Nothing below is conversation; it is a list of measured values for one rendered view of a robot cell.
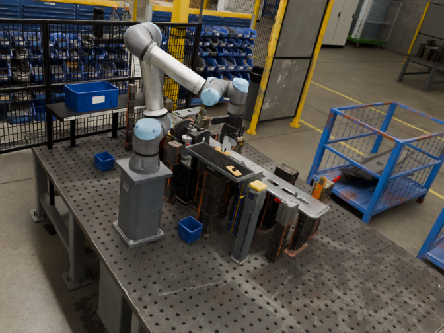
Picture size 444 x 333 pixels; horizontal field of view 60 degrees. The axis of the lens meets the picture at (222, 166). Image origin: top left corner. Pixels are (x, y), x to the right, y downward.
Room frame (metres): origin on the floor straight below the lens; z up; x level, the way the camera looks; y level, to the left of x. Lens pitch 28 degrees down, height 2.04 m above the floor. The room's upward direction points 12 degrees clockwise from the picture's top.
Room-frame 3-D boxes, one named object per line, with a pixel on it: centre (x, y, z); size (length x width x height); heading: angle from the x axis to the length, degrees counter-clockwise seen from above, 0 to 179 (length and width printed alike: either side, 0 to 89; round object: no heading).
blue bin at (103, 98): (2.37, 0.94, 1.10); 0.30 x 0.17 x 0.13; 142
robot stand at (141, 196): (1.60, 0.37, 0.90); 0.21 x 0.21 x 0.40; 43
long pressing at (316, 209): (2.11, -0.03, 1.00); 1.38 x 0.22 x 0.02; 52
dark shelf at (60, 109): (2.51, 0.83, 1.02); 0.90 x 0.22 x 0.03; 142
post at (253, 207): (1.55, -0.18, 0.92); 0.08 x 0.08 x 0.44; 52
